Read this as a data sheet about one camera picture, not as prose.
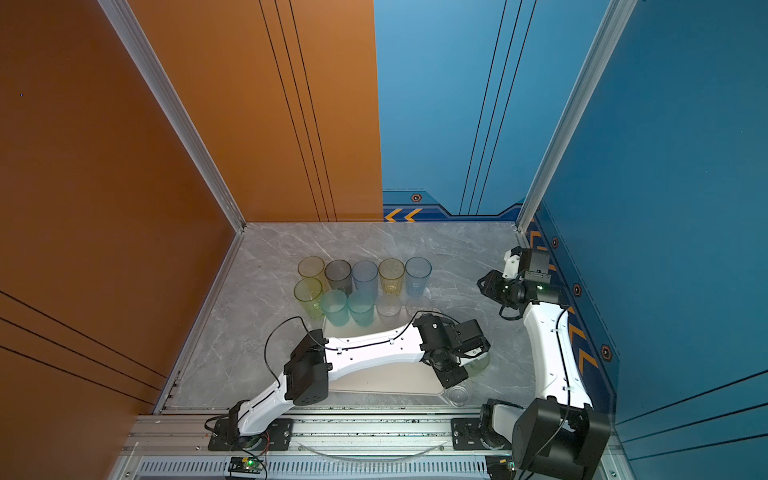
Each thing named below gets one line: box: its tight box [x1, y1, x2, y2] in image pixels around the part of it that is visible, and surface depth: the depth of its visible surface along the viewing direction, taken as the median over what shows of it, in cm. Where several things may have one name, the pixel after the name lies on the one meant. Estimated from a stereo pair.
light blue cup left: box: [352, 260, 378, 299], surface depth 92 cm
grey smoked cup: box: [324, 259, 352, 297], surface depth 92 cm
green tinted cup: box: [294, 277, 324, 319], surface depth 87 cm
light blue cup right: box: [405, 256, 433, 297], surface depth 93 cm
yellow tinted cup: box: [378, 258, 405, 295], surface depth 91 cm
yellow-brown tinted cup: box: [298, 256, 329, 290], surface depth 93 cm
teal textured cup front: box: [347, 291, 375, 327], surface depth 91 cm
